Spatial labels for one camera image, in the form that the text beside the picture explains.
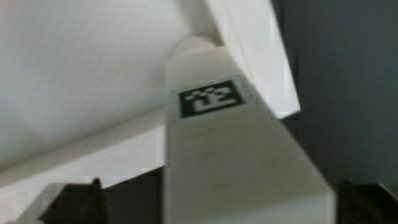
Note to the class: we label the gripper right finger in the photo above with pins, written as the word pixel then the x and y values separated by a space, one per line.
pixel 366 204

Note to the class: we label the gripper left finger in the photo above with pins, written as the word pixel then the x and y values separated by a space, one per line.
pixel 78 206

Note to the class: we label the white desk top tray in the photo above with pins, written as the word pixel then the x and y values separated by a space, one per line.
pixel 83 48

